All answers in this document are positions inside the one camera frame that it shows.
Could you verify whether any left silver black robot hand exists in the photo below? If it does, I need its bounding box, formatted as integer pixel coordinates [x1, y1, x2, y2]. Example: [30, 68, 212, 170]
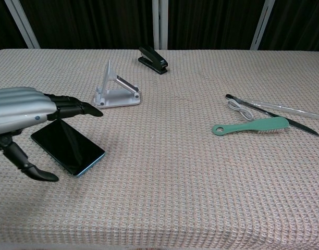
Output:
[0, 86, 104, 182]

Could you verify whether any black smartphone with blue edge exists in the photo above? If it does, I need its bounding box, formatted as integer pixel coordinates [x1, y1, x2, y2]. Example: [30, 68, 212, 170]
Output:
[30, 118, 106, 178]

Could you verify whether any white folding phone stand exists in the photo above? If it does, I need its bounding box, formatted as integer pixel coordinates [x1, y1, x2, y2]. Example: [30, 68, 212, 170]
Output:
[93, 60, 141, 109]

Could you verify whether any black curtain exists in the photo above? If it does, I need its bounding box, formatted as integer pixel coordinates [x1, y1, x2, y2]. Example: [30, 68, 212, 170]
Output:
[0, 0, 319, 55]

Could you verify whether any black stapler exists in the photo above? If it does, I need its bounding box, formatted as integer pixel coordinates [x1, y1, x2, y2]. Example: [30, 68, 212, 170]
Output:
[138, 46, 168, 76]

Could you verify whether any beige waffle weave tablecloth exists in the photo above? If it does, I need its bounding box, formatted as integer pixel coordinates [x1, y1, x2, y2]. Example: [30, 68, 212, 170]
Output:
[0, 48, 319, 250]

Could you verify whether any green scrubbing brush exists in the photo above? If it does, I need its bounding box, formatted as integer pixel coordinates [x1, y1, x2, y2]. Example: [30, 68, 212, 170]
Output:
[212, 116, 290, 136]

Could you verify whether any clear plastic tube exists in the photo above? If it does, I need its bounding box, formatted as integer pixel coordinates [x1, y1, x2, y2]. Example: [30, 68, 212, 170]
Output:
[235, 96, 319, 121]

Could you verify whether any white slanted frame post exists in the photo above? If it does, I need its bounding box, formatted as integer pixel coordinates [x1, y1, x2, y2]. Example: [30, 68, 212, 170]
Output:
[4, 0, 41, 49]

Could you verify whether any white vertical frame post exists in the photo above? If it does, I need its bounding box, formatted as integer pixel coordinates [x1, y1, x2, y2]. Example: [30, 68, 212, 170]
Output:
[152, 0, 169, 51]

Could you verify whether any white coiled cable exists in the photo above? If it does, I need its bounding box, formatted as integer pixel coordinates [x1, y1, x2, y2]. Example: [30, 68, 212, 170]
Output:
[227, 101, 254, 121]

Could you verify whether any white slotted frame post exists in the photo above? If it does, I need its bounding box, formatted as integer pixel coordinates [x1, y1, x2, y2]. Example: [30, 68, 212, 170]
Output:
[250, 0, 276, 51]

